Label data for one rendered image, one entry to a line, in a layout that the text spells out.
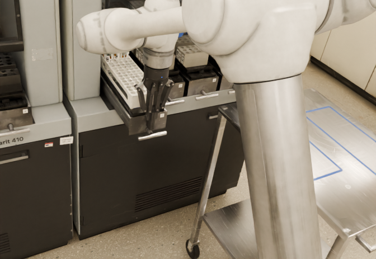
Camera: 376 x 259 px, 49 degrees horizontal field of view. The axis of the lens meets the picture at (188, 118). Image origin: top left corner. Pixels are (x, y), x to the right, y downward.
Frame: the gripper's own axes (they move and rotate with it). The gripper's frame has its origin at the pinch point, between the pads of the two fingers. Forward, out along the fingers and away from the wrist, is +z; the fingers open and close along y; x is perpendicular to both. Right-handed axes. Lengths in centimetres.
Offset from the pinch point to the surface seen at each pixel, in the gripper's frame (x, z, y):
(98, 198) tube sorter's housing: -17, 49, 11
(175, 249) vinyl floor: -1, 80, -21
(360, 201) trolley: 55, -2, -37
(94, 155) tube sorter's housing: -16.9, 25.6, 13.0
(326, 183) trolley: 46, -2, -33
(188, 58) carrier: -24.4, -6.1, -26.6
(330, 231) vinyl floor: 20, 80, -100
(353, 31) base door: -100, 34, -229
